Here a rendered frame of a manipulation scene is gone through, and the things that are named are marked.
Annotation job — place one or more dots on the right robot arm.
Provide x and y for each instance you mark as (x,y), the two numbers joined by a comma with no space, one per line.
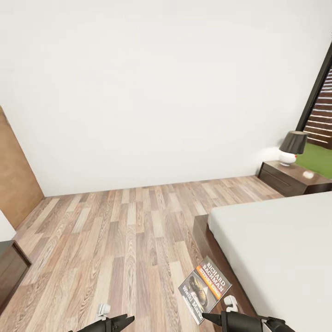
(232,321)

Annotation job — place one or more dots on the sliding door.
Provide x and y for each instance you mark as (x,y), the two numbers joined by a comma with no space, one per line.
(19,189)

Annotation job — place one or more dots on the table lamp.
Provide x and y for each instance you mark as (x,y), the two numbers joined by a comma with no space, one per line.
(294,143)

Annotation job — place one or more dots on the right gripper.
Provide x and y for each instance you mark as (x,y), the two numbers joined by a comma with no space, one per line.
(230,321)

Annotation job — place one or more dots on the hardback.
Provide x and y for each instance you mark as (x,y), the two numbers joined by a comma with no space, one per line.
(204,288)

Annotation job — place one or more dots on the fixed window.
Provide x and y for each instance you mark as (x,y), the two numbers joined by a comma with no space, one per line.
(316,120)

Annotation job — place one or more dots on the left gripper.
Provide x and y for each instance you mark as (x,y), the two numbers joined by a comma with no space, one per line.
(116,324)

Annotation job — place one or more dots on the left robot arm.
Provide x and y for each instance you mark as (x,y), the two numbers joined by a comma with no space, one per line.
(105,324)

